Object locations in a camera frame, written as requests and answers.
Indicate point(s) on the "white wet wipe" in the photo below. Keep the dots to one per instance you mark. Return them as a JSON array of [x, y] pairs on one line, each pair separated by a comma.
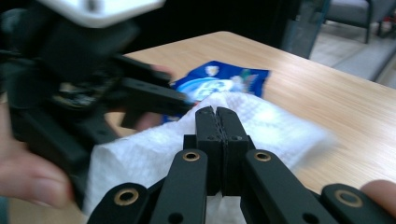
[[274, 130]]

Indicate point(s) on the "black cabinet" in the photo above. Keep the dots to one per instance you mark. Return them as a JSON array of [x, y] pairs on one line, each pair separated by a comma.
[[300, 34]]

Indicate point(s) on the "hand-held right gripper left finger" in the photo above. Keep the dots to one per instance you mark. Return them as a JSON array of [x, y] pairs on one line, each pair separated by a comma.
[[211, 133]]

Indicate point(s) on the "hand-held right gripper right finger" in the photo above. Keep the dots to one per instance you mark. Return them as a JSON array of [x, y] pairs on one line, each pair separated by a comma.
[[233, 130]]

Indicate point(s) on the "blue wet wipes packet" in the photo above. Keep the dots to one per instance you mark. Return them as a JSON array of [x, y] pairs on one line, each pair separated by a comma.
[[218, 77]]

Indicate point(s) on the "grey chair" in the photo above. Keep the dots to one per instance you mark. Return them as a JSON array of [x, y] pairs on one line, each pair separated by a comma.
[[355, 12]]

